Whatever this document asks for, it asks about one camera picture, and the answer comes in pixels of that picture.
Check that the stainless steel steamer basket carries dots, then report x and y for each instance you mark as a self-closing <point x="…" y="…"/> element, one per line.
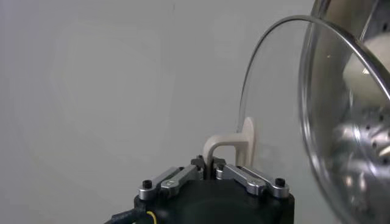
<point x="341" y="15"/>

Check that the white steamed baozi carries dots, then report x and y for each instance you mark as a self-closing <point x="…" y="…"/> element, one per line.
<point x="365" y="76"/>

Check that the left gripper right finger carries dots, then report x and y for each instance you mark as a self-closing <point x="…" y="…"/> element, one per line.
<point x="243" y="178"/>

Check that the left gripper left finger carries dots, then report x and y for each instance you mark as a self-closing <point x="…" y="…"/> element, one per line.
<point x="179" y="178"/>

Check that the glass pot lid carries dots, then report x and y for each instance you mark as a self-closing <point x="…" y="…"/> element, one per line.
<point x="274" y="91"/>

